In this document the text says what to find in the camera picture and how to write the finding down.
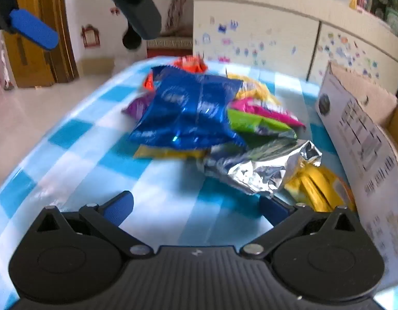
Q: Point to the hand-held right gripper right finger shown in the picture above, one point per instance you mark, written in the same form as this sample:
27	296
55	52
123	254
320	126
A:
276	210

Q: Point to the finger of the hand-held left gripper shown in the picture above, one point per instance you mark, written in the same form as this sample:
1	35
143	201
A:
34	29
137	9

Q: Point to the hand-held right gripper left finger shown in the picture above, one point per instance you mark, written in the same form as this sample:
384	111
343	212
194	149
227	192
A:
121	205

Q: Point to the silver foil snack packet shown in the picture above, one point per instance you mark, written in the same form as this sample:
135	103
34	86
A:
260	174

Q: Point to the yellow striped snack packet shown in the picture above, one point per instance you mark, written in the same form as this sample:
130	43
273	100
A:
318	187

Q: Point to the red snack packet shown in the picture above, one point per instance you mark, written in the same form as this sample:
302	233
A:
194	64

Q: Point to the green snack packet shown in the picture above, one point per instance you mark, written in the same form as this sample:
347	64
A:
247	122

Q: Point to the purple snack packet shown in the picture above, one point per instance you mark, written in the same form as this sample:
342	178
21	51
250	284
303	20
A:
137	106

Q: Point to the pink snack packet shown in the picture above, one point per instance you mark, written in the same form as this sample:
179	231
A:
266	109

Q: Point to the large shiny blue snack packet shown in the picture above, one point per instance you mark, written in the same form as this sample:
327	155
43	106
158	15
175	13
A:
186	109

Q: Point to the cardboard box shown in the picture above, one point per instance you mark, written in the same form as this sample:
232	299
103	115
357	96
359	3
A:
363	129

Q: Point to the yellow wooden door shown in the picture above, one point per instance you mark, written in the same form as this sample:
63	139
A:
31	67

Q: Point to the brown dried twig bundle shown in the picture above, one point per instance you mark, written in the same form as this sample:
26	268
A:
179	6

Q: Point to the red gift box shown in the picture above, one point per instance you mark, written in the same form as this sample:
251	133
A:
169	46

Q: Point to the blue checked tablecloth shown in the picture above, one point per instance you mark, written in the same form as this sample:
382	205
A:
89	155

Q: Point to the cream cabinet with stickers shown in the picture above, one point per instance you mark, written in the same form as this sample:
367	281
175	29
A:
257	22

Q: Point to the red house wall sticker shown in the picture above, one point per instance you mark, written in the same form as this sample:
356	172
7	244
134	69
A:
90	35

